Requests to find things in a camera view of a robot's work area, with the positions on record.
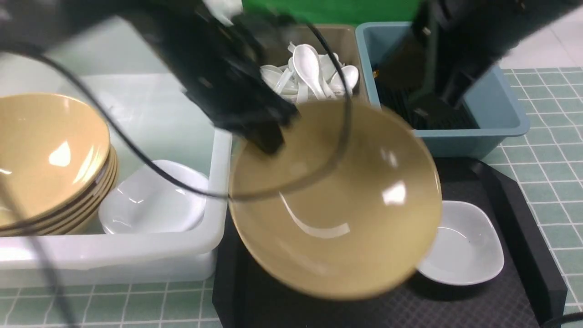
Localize green cloth backdrop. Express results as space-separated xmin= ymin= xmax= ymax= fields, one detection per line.
xmin=242 ymin=0 xmax=421 ymax=26

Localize stack of tan bowls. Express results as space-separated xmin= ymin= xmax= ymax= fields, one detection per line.
xmin=0 ymin=93 xmax=119 ymax=236

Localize large translucent white tub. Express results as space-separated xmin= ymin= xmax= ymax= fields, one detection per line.
xmin=0 ymin=14 xmax=233 ymax=289

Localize olive brown spoon bin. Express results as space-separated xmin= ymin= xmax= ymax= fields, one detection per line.
xmin=264 ymin=24 xmax=370 ymax=103

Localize pile of white spoons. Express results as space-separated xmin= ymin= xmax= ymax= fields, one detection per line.
xmin=260 ymin=43 xmax=360 ymax=103

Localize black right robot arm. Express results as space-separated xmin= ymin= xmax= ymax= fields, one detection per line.
xmin=375 ymin=0 xmax=582 ymax=121

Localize bundle of black chopsticks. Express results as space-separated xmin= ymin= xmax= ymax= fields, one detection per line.
xmin=373 ymin=69 xmax=479 ymax=130

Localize white square sauce dish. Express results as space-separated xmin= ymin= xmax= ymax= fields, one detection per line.
xmin=417 ymin=200 xmax=505 ymax=286

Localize black serving tray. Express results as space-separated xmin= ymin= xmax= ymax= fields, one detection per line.
xmin=212 ymin=158 xmax=567 ymax=328

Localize blue chopstick bin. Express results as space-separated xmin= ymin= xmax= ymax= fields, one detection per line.
xmin=355 ymin=21 xmax=530 ymax=159

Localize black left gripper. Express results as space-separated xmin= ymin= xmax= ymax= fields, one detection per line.
xmin=155 ymin=5 xmax=298 ymax=155

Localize tan noodle bowl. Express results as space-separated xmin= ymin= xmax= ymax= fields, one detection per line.
xmin=229 ymin=100 xmax=442 ymax=300

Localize white square dishes in tub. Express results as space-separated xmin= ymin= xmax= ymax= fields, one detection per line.
xmin=98 ymin=165 xmax=206 ymax=234

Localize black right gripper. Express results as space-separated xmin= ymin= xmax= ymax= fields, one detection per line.
xmin=378 ymin=28 xmax=497 ymax=120

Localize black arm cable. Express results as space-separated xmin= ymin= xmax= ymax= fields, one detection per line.
xmin=0 ymin=18 xmax=353 ymax=328

